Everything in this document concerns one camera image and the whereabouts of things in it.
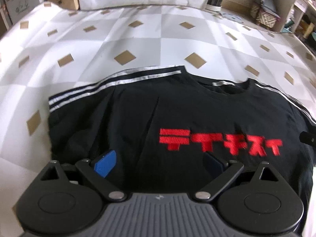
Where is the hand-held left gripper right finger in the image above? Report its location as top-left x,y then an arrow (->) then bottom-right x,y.
193,151 -> 281,203

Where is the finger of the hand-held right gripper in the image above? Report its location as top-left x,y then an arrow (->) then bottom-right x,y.
299,131 -> 316,146

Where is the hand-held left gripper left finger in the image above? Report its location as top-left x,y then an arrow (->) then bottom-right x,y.
40,150 -> 127,203

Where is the black t-shirt red print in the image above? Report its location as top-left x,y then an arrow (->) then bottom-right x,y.
48,65 -> 316,213

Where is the checkered tablecloth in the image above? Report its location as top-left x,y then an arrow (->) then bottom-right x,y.
0,1 -> 316,237

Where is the wooden shelf unit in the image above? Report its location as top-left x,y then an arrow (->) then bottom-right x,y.
274,0 -> 316,40

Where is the round bathroom scale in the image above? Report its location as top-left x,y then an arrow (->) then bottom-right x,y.
218,11 -> 245,24

